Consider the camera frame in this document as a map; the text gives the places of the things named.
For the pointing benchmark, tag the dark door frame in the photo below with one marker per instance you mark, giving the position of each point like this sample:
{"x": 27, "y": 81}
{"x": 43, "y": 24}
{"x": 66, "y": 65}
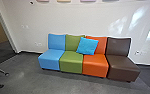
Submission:
{"x": 9, "y": 30}

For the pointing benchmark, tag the orange sofa seat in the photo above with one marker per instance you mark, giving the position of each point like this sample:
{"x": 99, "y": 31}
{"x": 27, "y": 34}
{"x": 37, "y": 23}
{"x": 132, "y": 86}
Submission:
{"x": 95, "y": 65}

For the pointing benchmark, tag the light blue poster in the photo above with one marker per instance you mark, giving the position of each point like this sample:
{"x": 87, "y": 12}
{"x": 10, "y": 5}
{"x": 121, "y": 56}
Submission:
{"x": 110, "y": 0}

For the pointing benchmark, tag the blue cushion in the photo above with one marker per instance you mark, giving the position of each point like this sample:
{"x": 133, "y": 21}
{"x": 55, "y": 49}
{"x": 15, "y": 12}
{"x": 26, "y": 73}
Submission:
{"x": 87, "y": 46}

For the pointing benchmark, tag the white wall outlet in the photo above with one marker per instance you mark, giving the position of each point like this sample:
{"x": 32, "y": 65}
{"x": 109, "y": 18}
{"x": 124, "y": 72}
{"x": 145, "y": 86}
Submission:
{"x": 38, "y": 43}
{"x": 137, "y": 52}

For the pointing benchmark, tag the brown sofa seat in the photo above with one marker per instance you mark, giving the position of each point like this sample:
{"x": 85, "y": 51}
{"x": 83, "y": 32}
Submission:
{"x": 122, "y": 68}

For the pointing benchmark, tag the white light switch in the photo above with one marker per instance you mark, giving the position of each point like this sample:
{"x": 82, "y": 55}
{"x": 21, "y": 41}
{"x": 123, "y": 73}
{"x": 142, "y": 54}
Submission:
{"x": 24, "y": 26}

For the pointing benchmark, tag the poster with red figure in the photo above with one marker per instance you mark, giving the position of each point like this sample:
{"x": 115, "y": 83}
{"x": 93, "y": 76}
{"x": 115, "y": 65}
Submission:
{"x": 42, "y": 1}

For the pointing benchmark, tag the blue sofa seat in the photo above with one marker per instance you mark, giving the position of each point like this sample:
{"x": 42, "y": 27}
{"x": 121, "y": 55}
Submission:
{"x": 51, "y": 60}

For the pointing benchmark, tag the green sofa seat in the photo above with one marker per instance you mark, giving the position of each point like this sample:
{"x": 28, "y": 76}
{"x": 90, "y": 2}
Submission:
{"x": 71, "y": 61}

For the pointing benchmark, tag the purple poster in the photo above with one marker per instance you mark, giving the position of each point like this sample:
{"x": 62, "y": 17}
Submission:
{"x": 88, "y": 0}

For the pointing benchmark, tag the yellow poster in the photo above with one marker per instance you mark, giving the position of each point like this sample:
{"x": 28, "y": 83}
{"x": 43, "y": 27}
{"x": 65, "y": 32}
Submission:
{"x": 63, "y": 1}

